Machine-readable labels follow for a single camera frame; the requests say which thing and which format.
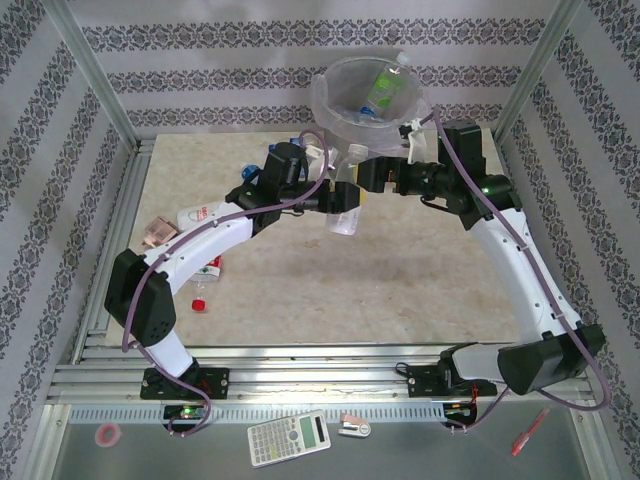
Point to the aluminium cross rails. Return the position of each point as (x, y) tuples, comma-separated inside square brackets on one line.
[(325, 372)]

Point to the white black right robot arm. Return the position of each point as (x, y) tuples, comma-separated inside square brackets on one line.
[(525, 270)]

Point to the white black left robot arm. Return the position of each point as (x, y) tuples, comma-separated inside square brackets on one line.
[(200, 245)]

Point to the slotted metal strip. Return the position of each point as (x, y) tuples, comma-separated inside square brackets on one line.
[(135, 414)]

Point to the pink square container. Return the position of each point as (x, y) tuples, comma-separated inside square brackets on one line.
[(160, 231)]

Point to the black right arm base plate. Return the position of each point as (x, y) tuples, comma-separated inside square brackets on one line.
[(425, 387)]

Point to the green label plastic bottle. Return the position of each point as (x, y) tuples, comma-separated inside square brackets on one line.
[(387, 87)]

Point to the clear plastic bin liner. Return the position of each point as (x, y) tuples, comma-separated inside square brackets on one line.
[(322, 107)]

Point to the aluminium frame bar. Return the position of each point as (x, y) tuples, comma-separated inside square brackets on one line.
[(600, 460), (44, 460)]

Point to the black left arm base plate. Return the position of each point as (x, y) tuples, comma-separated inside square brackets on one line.
[(220, 382)]

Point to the small circuit board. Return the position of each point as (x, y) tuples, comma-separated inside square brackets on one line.
[(457, 410)]

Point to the circuit board green light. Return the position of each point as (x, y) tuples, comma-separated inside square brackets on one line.
[(187, 413)]

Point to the large blue label bottle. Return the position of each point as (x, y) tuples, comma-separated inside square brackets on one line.
[(369, 111)]

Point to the pink tape roll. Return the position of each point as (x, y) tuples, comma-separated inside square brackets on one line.
[(97, 435)]

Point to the red label crushed bottle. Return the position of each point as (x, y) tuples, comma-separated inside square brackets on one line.
[(212, 267)]

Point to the grey translucent waste bin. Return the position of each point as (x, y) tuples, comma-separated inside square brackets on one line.
[(345, 80)]

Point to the white cap blue label bottle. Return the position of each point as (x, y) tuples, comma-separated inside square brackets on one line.
[(247, 173)]

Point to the red pen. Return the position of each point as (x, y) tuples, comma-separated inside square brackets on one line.
[(524, 440)]

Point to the white scientific calculator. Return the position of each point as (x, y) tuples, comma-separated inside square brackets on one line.
[(280, 442)]

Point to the pink white stapler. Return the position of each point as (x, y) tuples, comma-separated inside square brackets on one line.
[(355, 427)]

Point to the aluminium frame post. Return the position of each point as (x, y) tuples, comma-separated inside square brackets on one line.
[(546, 50), (95, 75)]

